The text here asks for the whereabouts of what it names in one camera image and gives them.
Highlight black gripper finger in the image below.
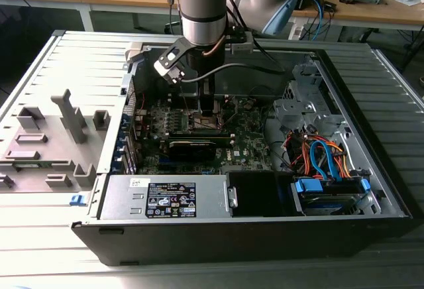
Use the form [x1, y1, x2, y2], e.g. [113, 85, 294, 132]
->
[198, 78, 217, 117]

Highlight CPU socket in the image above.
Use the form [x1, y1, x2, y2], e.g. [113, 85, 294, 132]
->
[187, 108, 230, 131]

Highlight green RAM stick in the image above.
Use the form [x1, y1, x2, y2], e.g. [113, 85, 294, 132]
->
[168, 131, 232, 148]
[15, 160, 44, 170]

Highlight black graphics card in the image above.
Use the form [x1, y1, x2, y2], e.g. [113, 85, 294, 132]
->
[167, 139, 217, 163]

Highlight green motherboard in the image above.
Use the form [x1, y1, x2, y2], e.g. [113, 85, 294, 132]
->
[134, 95, 276, 176]

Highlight grey metal drive cage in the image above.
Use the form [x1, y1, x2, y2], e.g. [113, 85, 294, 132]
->
[272, 63, 345, 137]

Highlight blue disk carrier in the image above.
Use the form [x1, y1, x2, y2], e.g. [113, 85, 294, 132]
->
[291, 176, 371, 215]

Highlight grey power supply unit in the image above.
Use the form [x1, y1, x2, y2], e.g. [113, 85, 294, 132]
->
[97, 173, 233, 221]

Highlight black grey PC case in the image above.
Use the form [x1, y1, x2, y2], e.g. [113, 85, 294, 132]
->
[71, 42, 415, 266]

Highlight grey parts rack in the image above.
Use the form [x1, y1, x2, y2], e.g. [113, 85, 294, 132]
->
[0, 88, 112, 194]

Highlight silver hard disk drive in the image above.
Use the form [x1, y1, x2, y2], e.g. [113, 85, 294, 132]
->
[299, 193, 362, 217]

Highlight metal socket cover frame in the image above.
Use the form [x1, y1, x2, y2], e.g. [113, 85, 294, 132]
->
[218, 95, 240, 128]

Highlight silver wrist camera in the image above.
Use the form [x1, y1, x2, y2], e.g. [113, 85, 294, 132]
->
[153, 38, 190, 85]

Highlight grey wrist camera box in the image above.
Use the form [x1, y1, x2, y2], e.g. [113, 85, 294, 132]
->
[228, 31, 255, 55]

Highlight black camera cable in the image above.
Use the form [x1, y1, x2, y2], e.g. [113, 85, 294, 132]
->
[180, 63, 288, 84]

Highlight thin black wire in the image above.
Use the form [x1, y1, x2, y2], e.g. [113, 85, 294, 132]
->
[246, 84, 278, 101]

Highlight red orange power wires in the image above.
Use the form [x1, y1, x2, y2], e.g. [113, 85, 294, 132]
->
[283, 131, 314, 170]

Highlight blue SATA cable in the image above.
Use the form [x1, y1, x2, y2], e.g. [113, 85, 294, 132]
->
[309, 139, 342, 181]

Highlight orange SATA cable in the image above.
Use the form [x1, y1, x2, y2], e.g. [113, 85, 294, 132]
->
[326, 138, 352, 179]

